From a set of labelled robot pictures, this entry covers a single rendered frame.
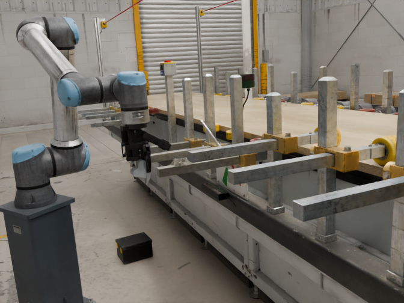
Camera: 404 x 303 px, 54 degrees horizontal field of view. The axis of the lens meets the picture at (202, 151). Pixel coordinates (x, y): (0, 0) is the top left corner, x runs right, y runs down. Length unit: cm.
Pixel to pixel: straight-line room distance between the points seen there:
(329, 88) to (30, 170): 138
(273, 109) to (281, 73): 1029
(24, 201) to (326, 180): 137
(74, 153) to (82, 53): 743
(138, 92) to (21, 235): 102
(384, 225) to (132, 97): 86
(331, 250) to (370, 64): 947
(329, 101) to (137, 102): 58
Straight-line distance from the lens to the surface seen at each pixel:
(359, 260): 111
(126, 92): 129
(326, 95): 107
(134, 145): 131
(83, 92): 134
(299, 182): 159
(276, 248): 146
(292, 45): 1180
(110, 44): 950
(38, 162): 197
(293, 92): 303
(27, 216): 192
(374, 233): 136
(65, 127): 196
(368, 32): 1057
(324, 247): 116
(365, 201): 80
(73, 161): 201
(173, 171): 139
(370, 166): 122
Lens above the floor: 121
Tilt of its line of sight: 12 degrees down
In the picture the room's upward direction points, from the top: 3 degrees counter-clockwise
